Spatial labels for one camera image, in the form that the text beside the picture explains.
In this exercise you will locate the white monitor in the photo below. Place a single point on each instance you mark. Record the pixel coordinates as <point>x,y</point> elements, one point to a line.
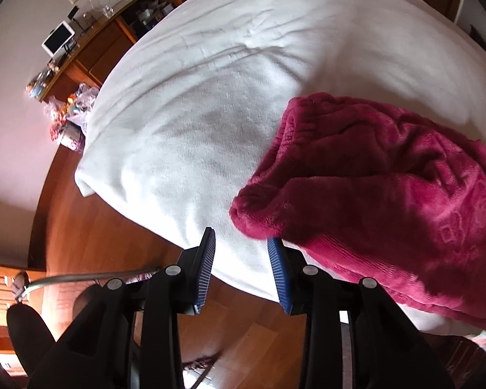
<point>58,37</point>

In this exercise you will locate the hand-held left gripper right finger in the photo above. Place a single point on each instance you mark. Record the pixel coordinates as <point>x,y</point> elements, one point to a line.
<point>278,275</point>

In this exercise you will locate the wooden sideboard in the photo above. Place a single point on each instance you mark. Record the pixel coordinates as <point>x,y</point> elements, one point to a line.
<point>101,48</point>

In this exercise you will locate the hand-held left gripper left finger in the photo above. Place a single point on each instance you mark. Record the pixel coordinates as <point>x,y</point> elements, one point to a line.
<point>204,267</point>

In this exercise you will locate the fringed rug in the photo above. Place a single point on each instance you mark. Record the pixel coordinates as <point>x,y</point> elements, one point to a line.
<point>202,362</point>

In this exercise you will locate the red fleece towel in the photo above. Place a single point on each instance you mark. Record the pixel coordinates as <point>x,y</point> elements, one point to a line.
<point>368,194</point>

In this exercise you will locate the metal tube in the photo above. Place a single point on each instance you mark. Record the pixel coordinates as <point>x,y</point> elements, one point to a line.
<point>85,276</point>

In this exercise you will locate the pile of plastic bags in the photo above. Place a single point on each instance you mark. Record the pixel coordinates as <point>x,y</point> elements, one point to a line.
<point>71,117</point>

